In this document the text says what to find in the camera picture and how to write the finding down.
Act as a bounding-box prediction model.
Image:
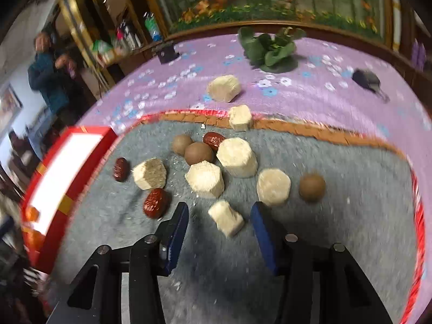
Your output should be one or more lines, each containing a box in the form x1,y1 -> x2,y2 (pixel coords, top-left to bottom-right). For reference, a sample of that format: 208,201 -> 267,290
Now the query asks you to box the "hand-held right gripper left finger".
50,202 -> 190,324

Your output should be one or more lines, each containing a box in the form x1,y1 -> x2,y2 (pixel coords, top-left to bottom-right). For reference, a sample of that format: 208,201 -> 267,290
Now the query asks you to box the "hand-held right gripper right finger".
250,201 -> 394,324

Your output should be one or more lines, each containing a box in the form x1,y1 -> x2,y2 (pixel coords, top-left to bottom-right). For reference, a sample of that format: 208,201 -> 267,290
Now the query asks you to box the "red dried date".
113,157 -> 130,182
202,131 -> 227,151
143,188 -> 171,219

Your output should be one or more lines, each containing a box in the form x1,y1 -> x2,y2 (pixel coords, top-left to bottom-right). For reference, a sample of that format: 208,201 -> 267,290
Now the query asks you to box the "brown longan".
299,173 -> 327,203
184,142 -> 215,165
171,134 -> 194,156

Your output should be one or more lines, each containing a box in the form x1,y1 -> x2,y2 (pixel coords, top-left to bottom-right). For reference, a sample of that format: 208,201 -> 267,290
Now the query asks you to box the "large cream hexagonal cake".
216,137 -> 259,178

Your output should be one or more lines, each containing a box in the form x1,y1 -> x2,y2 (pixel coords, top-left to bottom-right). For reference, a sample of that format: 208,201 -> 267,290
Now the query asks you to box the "red shallow cardboard box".
21,126 -> 118,272

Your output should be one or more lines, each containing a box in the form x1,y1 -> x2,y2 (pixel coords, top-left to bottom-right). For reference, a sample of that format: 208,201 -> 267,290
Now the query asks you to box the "grey felt mat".
50,110 -> 426,324

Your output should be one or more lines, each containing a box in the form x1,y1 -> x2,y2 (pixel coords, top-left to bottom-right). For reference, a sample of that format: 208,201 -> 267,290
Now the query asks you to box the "black cylinder object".
153,42 -> 180,65

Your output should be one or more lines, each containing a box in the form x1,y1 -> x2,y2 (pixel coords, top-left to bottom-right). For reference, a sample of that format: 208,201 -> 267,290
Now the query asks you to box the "green leafy vegetable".
237,26 -> 306,73

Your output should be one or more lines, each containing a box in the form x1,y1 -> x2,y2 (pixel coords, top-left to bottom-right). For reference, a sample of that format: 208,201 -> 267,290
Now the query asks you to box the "dark grey pouch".
351,68 -> 389,102

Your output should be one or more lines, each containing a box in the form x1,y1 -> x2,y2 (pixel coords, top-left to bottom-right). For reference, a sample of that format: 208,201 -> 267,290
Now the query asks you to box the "green plastic bag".
91,39 -> 114,65

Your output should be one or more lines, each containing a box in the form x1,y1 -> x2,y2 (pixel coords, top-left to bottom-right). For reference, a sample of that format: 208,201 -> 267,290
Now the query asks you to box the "clear plastic bottle green label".
143,12 -> 163,43

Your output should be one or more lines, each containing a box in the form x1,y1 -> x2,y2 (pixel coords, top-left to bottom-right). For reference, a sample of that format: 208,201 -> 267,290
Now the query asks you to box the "framed wall painting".
0,84 -> 22,129

